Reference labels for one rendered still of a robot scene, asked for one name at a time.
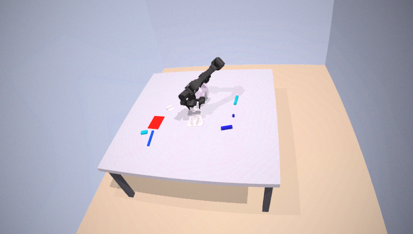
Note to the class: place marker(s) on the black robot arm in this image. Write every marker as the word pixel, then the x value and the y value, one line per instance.
pixel 204 77

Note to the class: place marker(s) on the red flat plate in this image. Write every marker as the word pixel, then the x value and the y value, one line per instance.
pixel 156 122

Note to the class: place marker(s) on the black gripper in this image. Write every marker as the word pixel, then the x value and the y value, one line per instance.
pixel 201 100

